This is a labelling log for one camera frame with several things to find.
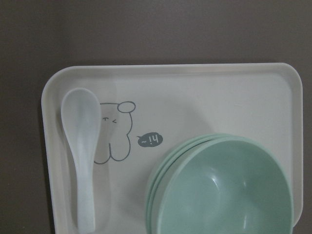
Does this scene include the green bowl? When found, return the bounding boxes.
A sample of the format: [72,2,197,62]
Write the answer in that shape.
[149,134,232,231]
[145,133,229,234]
[150,137,293,234]

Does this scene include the cream rectangular tray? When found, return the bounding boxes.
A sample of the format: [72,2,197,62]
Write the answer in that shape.
[41,63,303,234]

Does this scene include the green bowl on tray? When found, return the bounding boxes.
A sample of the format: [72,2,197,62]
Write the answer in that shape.
[145,133,229,234]

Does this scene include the white ceramic spoon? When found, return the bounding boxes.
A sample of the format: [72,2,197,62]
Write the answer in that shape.
[61,88,101,234]

